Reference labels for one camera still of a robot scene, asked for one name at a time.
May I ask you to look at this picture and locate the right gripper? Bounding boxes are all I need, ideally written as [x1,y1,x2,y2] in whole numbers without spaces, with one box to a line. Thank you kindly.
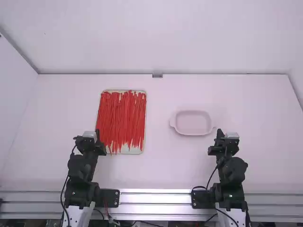
[207,128,240,158]

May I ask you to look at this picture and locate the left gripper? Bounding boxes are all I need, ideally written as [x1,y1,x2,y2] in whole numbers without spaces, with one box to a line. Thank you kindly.
[72,128,107,157]

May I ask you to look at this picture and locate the white dish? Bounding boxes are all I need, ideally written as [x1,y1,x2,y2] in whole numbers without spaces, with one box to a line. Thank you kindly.
[168,109,217,137]

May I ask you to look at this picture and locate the pale tray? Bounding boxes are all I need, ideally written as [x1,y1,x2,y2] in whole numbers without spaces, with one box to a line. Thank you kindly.
[95,89,148,155]

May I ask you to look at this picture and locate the silver rails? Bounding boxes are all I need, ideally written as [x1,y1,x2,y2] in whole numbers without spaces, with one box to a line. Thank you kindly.
[0,187,303,222]

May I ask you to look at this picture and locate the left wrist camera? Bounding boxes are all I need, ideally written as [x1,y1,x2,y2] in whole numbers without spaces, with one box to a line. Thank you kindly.
[82,130,98,141]

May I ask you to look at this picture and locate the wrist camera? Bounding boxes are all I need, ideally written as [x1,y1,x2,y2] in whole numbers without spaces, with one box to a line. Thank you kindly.
[224,132,240,141]
[82,130,98,141]

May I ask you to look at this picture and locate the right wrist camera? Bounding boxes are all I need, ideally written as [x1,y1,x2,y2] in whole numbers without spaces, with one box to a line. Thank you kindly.
[224,132,240,141]

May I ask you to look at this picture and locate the row of orange cable ties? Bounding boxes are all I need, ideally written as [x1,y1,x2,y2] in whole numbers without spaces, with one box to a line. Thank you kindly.
[95,90,146,156]

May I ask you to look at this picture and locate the black cable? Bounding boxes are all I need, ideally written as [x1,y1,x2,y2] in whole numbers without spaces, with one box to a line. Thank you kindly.
[205,159,224,190]
[60,176,70,215]

